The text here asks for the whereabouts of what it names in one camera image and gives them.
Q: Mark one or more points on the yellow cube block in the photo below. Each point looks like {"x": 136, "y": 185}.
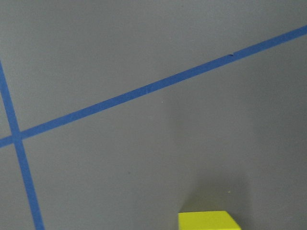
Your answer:
{"x": 206, "y": 220}

